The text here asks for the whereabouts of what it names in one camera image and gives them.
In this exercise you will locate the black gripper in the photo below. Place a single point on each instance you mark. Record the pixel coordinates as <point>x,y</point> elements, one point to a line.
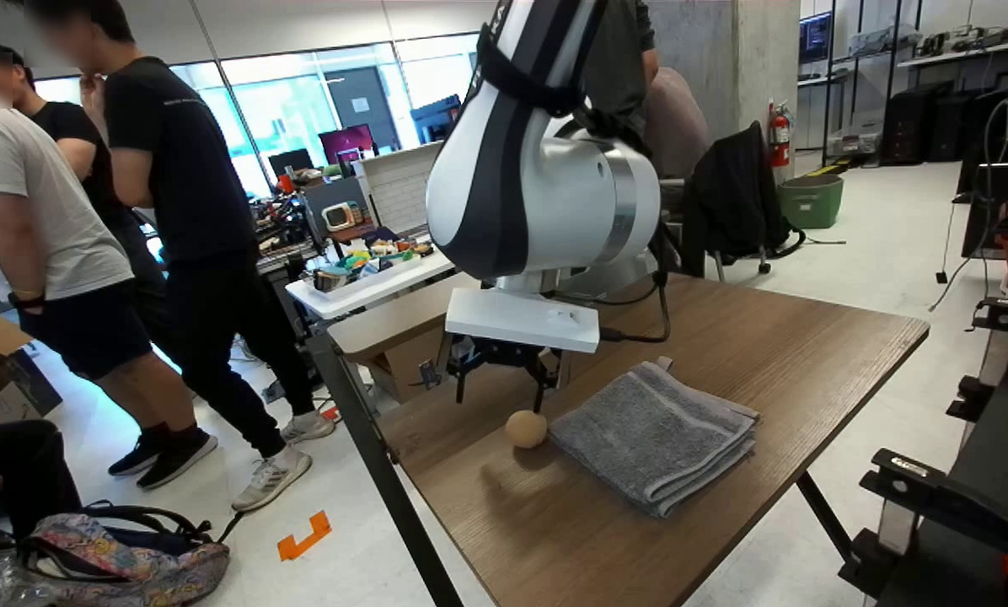
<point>503,360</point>

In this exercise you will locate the grey towel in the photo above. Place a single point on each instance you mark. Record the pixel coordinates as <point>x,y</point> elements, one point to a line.
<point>648,439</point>

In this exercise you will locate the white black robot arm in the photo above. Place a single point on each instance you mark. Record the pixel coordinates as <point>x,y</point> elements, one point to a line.
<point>558,204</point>

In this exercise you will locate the tan wooden ball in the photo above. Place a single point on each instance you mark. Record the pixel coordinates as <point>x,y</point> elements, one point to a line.
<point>526,429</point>

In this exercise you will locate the cardboard box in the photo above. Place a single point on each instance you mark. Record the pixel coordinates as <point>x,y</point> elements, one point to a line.
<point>407,367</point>

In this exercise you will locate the long wooden table black legs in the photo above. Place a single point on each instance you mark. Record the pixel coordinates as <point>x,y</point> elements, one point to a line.
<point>390,322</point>

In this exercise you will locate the white work table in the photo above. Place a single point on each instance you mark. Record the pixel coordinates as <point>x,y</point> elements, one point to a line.
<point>345,296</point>

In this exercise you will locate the colourful toy pile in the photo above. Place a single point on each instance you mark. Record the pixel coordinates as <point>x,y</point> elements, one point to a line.
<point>369,262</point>

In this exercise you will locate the white partition panel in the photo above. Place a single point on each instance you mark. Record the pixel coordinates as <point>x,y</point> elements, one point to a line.
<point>404,186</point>

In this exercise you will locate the small beige device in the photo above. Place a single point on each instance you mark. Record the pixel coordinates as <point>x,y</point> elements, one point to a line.
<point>340,216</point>

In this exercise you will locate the dark blue monitor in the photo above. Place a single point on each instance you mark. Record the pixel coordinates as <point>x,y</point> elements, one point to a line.
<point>438,119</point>

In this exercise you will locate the magenta lit monitor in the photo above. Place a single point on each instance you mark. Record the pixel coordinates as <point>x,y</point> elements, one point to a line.
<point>349,144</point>

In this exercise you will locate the black jacket on chair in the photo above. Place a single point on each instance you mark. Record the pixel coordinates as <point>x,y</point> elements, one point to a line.
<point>739,196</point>

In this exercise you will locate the small dark monitor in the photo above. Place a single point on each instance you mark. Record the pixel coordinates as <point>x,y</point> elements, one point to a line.
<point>291,164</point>

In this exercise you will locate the person in mauve shirt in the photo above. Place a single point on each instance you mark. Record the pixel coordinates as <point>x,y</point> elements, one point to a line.
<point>676,124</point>

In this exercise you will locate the green basket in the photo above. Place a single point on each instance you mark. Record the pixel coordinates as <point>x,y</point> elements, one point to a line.
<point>813,204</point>

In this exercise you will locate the red fire extinguisher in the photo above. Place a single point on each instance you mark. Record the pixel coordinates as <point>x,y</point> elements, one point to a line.
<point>779,139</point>

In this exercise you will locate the person black shirt white sneakers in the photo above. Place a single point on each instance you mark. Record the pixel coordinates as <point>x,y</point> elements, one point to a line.
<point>176,170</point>

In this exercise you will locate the colourful patterned backpack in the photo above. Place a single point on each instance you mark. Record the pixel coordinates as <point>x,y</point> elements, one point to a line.
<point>108,567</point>

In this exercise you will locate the dark tablet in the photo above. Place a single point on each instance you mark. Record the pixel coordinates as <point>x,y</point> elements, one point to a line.
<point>40,389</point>

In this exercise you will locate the black storage case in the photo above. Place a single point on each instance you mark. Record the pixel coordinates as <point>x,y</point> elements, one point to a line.
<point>917,128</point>

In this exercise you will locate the seated person black trousers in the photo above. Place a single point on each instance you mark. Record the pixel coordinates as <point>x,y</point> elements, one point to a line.
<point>17,475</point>

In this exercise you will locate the person in white shirt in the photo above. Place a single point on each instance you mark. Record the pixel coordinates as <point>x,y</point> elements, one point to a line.
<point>43,215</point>

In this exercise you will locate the person in black shirt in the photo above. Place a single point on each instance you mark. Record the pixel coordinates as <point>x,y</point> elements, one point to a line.
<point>68,128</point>

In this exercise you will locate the metal storage shelf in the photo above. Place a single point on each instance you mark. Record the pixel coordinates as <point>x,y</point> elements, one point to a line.
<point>952,52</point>

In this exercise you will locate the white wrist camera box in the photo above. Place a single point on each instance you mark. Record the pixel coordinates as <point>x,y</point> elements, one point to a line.
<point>525,315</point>

